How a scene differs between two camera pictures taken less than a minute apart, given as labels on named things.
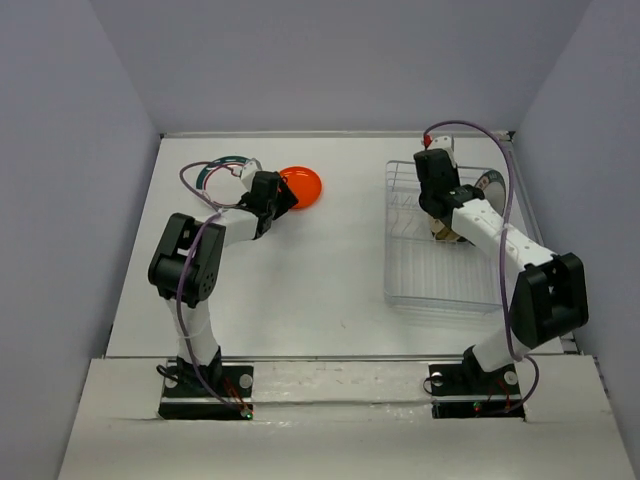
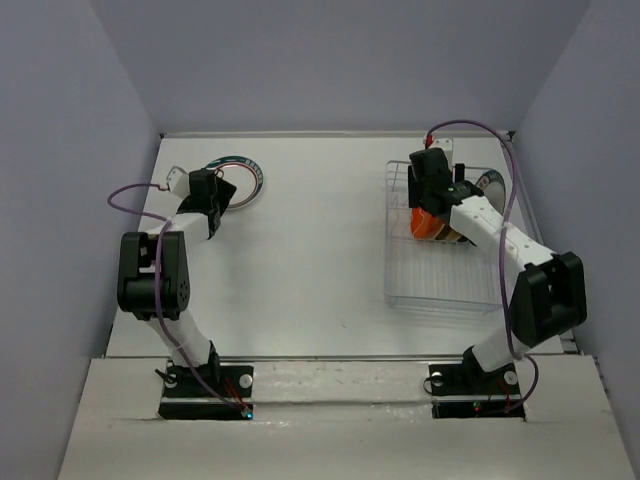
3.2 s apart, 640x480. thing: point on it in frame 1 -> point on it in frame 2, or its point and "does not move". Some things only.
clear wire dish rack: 421,269 does not move
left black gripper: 286,199 -> 224,193
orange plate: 305,184 -> 424,225
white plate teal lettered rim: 494,189 does not move
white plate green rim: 221,182 does not move
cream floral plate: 436,225 -> 447,234
